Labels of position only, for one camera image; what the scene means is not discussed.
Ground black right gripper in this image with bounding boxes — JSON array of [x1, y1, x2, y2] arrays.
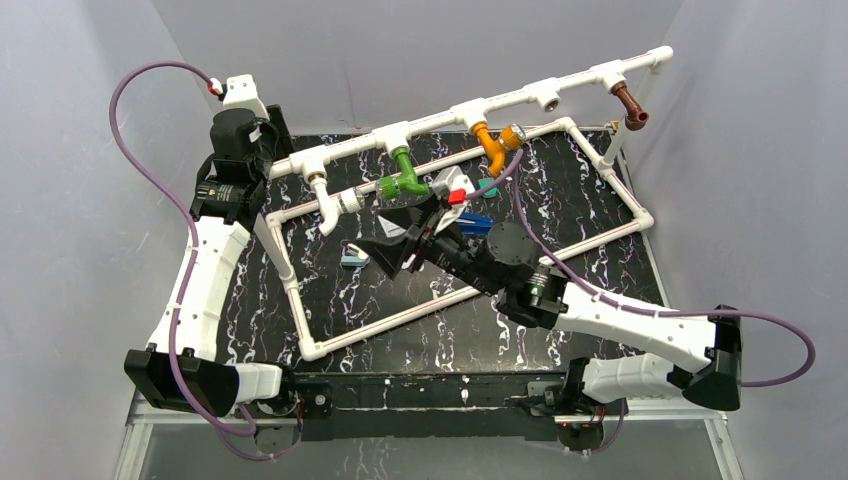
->
[[355, 194, 502, 298]]

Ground white plastic faucet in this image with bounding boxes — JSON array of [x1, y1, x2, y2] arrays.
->
[[308, 173, 365, 236]]

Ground white PVC pipe frame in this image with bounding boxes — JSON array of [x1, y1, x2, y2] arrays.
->
[[265, 45, 674, 362]]

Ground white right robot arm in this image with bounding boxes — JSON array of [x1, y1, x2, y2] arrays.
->
[[355, 196, 742, 414]]

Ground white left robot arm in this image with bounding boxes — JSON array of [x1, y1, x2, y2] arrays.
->
[[124, 104, 299, 417]]

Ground white plastic package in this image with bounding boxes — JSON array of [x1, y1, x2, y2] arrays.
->
[[377, 216, 405, 238]]

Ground light blue small clip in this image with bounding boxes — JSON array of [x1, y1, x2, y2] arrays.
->
[[340, 243, 370, 268]]

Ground green plastic faucet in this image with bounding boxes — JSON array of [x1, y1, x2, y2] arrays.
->
[[376, 147, 430, 200]]

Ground blue stapler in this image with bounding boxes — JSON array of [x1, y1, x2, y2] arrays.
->
[[456, 212, 495, 237]]

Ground teal small box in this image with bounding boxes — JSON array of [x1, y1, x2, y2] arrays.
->
[[477, 178, 499, 199]]

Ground orange plastic faucet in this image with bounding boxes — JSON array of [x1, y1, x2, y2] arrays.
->
[[470, 121, 527, 177]]

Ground brown plastic faucet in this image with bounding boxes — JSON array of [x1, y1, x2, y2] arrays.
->
[[610, 80, 650, 131]]

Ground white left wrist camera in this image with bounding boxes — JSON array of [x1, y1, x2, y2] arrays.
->
[[208, 74, 270, 120]]

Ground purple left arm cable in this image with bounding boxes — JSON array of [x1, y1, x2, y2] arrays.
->
[[108, 60, 303, 463]]

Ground black metal base rail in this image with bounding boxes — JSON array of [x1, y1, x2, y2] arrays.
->
[[129, 370, 723, 458]]

